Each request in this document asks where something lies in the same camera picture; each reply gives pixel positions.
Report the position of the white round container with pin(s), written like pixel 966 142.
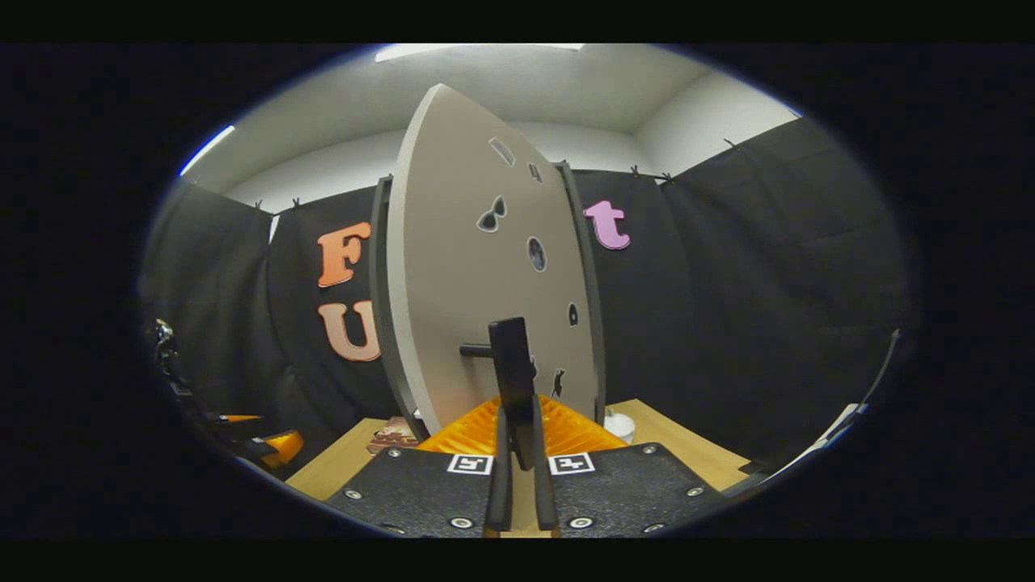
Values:
pixel 618 426

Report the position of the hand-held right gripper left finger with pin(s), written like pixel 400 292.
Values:
pixel 498 501

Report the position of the stack of books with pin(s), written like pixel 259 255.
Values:
pixel 394 435

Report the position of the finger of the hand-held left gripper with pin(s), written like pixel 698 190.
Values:
pixel 238 418
pixel 281 449

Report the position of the dark grey cabinet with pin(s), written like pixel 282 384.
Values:
pixel 380 307

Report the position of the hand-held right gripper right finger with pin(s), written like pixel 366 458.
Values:
pixel 543 495

